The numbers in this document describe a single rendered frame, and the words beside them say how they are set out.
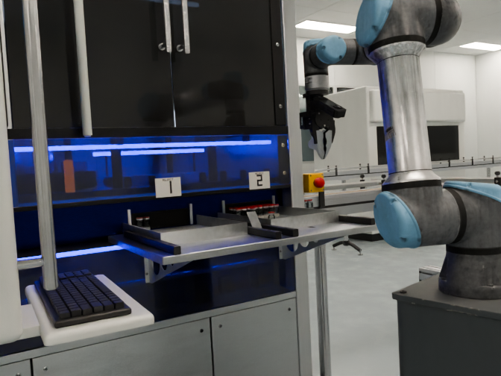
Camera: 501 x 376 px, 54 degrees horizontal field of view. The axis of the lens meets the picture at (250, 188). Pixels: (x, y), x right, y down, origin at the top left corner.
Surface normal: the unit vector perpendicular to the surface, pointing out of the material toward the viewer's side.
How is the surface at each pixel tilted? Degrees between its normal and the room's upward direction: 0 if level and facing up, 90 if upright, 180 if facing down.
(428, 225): 97
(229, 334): 90
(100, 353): 90
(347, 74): 90
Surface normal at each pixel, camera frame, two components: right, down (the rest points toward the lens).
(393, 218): -0.96, 0.19
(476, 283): -0.40, -0.23
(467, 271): -0.63, -0.23
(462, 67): 0.51, 0.02
